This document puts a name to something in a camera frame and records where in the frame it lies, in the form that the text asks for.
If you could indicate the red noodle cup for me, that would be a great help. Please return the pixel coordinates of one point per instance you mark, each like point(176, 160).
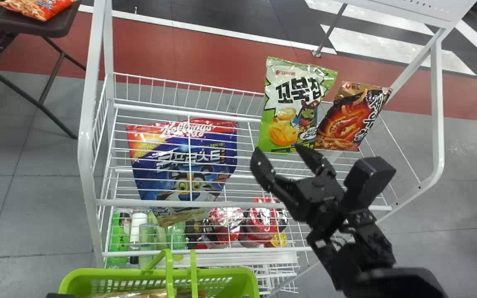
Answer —
point(261, 225)
point(224, 225)

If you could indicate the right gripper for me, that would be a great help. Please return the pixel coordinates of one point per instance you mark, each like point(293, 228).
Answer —
point(315, 200)

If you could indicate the brown snack packet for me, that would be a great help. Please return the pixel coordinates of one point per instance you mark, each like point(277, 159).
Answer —
point(348, 118)

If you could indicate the green basket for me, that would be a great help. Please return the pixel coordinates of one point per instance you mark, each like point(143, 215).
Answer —
point(218, 283)

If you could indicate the green snack packet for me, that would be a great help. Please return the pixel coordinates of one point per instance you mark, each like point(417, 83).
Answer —
point(292, 103)

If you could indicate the red snack packet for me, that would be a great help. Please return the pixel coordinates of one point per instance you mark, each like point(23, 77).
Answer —
point(39, 7)

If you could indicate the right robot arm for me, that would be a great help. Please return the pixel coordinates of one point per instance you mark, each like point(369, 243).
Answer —
point(367, 256)

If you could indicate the yellow can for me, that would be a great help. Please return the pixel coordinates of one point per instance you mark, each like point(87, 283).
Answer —
point(280, 240)

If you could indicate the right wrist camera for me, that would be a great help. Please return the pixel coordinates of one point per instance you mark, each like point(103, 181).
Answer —
point(369, 180)

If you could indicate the dark side table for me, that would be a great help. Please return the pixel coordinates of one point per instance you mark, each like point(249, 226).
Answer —
point(31, 27)

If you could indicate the blue cereal bag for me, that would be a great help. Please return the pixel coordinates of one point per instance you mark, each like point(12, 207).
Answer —
point(180, 161)

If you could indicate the white bottle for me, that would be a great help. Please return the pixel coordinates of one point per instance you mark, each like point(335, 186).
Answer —
point(138, 225)

